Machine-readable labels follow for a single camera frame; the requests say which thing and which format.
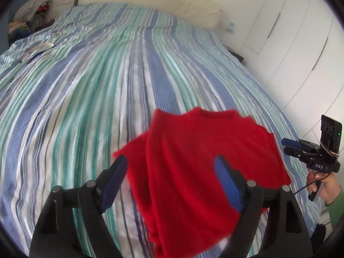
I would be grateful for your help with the white wardrobe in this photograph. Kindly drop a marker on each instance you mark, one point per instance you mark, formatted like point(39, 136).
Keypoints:
point(295, 50)

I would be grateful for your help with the red knit sweater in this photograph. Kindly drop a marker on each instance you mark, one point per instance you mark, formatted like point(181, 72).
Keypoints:
point(173, 181)

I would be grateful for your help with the wall power outlet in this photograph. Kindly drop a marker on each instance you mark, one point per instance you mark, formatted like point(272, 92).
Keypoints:
point(229, 27)

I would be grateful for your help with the striped blue green bedspread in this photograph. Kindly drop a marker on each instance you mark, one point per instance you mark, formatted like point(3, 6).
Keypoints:
point(66, 109)

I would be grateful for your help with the green sleeve forearm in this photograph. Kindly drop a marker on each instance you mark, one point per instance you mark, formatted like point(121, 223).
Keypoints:
point(336, 209)

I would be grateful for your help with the person's right hand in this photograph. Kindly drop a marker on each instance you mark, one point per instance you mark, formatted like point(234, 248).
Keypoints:
point(331, 188)

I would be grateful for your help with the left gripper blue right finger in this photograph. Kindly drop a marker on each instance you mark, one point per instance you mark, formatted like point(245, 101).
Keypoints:
point(241, 194)

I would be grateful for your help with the black camera box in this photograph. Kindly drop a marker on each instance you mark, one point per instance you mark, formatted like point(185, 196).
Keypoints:
point(331, 133)

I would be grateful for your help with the pile of clothes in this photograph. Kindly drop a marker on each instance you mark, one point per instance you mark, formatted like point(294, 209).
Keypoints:
point(26, 15)

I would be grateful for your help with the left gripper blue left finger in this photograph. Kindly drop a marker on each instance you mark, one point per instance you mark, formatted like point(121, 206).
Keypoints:
point(99, 194)

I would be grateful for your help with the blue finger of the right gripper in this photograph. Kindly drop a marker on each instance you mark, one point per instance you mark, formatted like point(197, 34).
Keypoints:
point(295, 152)
point(291, 143)

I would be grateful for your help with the white object on bed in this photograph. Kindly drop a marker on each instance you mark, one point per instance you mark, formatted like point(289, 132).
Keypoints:
point(37, 48)

